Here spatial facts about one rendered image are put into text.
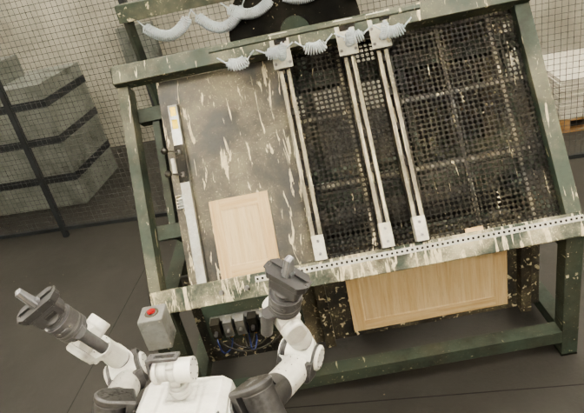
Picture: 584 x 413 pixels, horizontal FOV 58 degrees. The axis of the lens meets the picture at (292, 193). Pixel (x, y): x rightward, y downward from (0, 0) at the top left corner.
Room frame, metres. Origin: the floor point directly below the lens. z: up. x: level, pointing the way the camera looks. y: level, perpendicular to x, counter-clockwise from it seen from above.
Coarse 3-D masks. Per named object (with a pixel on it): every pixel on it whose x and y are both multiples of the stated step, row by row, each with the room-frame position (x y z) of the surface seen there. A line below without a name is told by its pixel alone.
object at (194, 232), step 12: (168, 108) 2.78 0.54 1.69; (180, 120) 2.76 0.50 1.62; (180, 132) 2.70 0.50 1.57; (192, 192) 2.55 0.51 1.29; (192, 204) 2.49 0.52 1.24; (192, 216) 2.46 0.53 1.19; (192, 228) 2.43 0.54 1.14; (192, 240) 2.39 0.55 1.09; (192, 252) 2.36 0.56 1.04; (204, 264) 2.34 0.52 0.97; (204, 276) 2.29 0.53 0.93
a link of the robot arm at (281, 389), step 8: (272, 376) 1.09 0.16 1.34; (280, 376) 1.09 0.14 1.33; (272, 384) 1.03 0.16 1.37; (280, 384) 1.06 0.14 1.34; (288, 384) 1.08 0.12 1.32; (264, 392) 1.01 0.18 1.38; (272, 392) 1.01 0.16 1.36; (280, 392) 1.04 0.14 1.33; (288, 392) 1.06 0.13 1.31; (248, 400) 1.00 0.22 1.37; (256, 400) 0.99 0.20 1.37; (264, 400) 0.99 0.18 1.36; (272, 400) 1.00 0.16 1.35; (280, 400) 1.01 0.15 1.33; (288, 400) 1.06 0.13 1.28; (248, 408) 1.00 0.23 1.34; (256, 408) 0.99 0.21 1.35; (264, 408) 0.98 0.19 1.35; (272, 408) 0.98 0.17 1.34; (280, 408) 0.99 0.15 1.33
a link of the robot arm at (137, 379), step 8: (144, 360) 1.37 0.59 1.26; (104, 368) 1.36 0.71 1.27; (144, 368) 1.33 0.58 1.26; (104, 376) 1.33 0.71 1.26; (120, 376) 1.28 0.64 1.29; (128, 376) 1.27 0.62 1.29; (136, 376) 1.30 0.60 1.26; (144, 376) 1.31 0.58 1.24; (112, 384) 1.23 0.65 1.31; (120, 384) 1.21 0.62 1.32; (128, 384) 1.22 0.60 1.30; (136, 384) 1.26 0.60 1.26; (144, 384) 1.29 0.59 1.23; (136, 392) 1.24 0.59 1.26
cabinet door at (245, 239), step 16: (256, 192) 2.49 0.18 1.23; (224, 208) 2.47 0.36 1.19; (240, 208) 2.46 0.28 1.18; (256, 208) 2.45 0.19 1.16; (224, 224) 2.43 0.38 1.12; (240, 224) 2.42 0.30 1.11; (256, 224) 2.41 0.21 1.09; (272, 224) 2.39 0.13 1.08; (224, 240) 2.39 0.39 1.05; (240, 240) 2.38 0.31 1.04; (256, 240) 2.36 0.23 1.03; (272, 240) 2.35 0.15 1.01; (224, 256) 2.34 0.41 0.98; (240, 256) 2.33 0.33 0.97; (256, 256) 2.32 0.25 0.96; (272, 256) 2.31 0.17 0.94; (224, 272) 2.30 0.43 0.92; (240, 272) 2.29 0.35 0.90; (256, 272) 2.28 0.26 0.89
